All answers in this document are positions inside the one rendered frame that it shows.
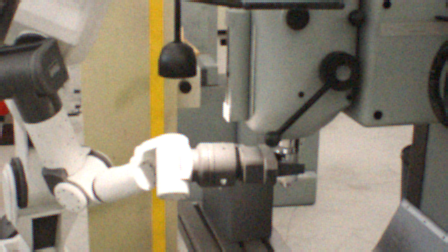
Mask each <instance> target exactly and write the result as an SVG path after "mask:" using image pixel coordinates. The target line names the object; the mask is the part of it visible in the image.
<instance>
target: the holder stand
mask: <svg viewBox="0 0 448 252"><path fill-rule="evenodd" d="M273 198H274V185H263V183H243V181H238V180H236V181H235V185H234V187H223V188H222V189H219V188H203V193H202V209H203V211H205V214H207V215H208V217H209V218H210V219H211V220H212V222H214V224H215V225H216V226H217V228H219V230H220V231H221V232H222V233H223V235H224V236H225V238H226V239H228V241H229V242H240V241H245V240H249V239H258V238H263V237H268V236H271V233H272V216H273Z"/></svg>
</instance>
